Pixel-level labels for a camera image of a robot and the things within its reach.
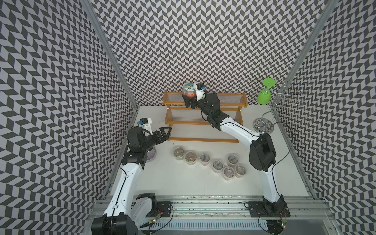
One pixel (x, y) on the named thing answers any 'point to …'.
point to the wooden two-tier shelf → (186, 124)
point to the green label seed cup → (179, 153)
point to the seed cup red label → (204, 158)
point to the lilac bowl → (151, 154)
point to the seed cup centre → (217, 166)
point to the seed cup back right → (232, 160)
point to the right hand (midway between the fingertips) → (190, 92)
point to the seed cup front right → (240, 170)
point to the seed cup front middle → (228, 173)
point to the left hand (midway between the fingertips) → (165, 131)
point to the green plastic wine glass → (264, 96)
